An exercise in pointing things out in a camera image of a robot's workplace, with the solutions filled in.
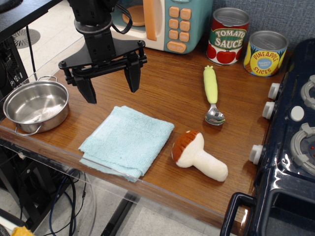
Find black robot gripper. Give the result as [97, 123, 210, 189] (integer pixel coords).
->
[59, 27, 147, 104]

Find light blue towel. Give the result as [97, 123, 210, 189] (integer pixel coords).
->
[79, 106, 174, 182]

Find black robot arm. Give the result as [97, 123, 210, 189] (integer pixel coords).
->
[59, 0, 147, 104]

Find stainless steel pot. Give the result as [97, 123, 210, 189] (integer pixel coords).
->
[3, 78, 69, 136]

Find teal toy microwave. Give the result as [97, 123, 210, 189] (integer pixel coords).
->
[111, 0, 213, 54]

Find clear acrylic table guard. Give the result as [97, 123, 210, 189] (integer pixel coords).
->
[0, 138, 255, 225]

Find plush mushroom toy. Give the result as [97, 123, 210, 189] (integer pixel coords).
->
[172, 130, 228, 182]

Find black desk at left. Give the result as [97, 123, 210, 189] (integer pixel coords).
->
[0, 0, 63, 99]

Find tomato sauce can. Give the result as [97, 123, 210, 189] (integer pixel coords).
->
[206, 7, 250, 65]

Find pineapple slices can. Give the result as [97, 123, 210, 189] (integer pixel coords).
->
[244, 30, 289, 77]

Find dark blue toy stove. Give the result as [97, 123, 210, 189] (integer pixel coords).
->
[220, 39, 315, 236]

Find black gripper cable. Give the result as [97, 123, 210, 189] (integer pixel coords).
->
[110, 3, 134, 35]

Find spoon with green handle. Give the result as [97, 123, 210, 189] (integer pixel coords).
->
[203, 65, 225, 126]

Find black and blue floor cables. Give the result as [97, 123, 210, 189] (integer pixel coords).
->
[14, 169, 96, 236]

